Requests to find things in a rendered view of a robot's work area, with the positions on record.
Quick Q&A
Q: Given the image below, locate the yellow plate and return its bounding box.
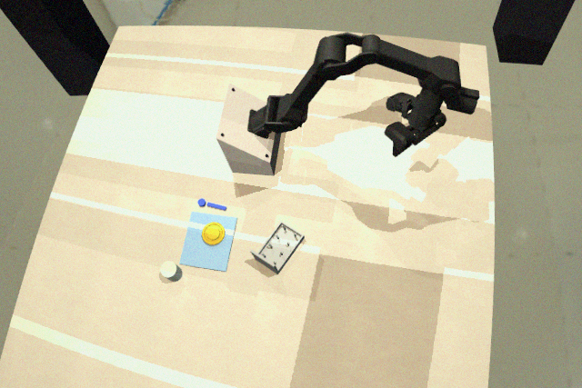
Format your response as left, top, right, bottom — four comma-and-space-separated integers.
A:
202, 222, 225, 244

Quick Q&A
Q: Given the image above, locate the light blue flat mat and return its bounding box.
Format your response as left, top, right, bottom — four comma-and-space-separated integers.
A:
179, 212, 237, 272

